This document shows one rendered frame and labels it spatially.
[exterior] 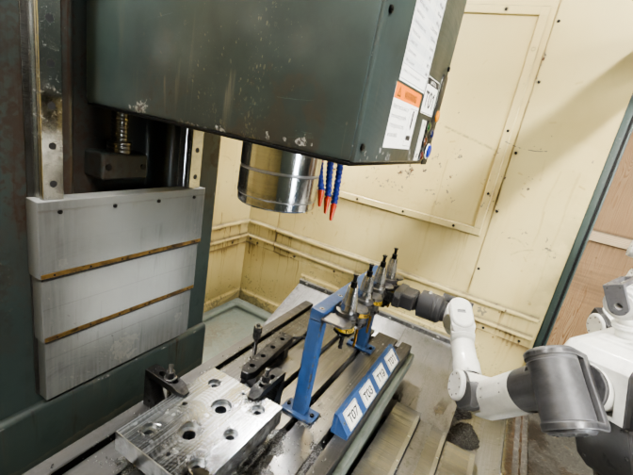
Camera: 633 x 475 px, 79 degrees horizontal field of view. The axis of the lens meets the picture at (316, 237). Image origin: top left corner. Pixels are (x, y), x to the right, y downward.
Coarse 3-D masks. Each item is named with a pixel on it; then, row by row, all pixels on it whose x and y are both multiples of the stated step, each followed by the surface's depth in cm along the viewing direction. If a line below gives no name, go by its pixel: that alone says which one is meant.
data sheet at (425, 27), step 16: (416, 0) 59; (432, 0) 65; (416, 16) 61; (432, 16) 67; (416, 32) 63; (432, 32) 70; (416, 48) 65; (432, 48) 73; (416, 64) 67; (416, 80) 70
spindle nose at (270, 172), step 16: (256, 144) 69; (240, 160) 74; (256, 160) 70; (272, 160) 69; (288, 160) 69; (304, 160) 70; (320, 160) 74; (240, 176) 74; (256, 176) 70; (272, 176) 70; (288, 176) 70; (304, 176) 72; (240, 192) 74; (256, 192) 71; (272, 192) 70; (288, 192) 71; (304, 192) 73; (272, 208) 72; (288, 208) 72; (304, 208) 75
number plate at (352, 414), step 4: (352, 400) 108; (352, 404) 107; (356, 404) 108; (348, 408) 104; (352, 408) 106; (356, 408) 107; (344, 412) 102; (348, 412) 104; (352, 412) 105; (356, 412) 107; (360, 412) 108; (344, 416) 102; (348, 416) 103; (352, 416) 105; (356, 416) 106; (360, 416) 107; (348, 420) 102; (352, 420) 104; (356, 420) 105; (348, 424) 102; (352, 424) 103; (352, 428) 103
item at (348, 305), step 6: (348, 288) 98; (354, 288) 97; (348, 294) 98; (354, 294) 97; (348, 300) 98; (354, 300) 98; (342, 306) 99; (348, 306) 98; (354, 306) 98; (348, 312) 98; (354, 312) 99
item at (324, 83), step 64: (128, 0) 72; (192, 0) 65; (256, 0) 59; (320, 0) 54; (384, 0) 51; (448, 0) 73; (128, 64) 75; (192, 64) 67; (256, 64) 61; (320, 64) 56; (384, 64) 56; (448, 64) 86; (192, 128) 71; (256, 128) 63; (320, 128) 58; (384, 128) 63
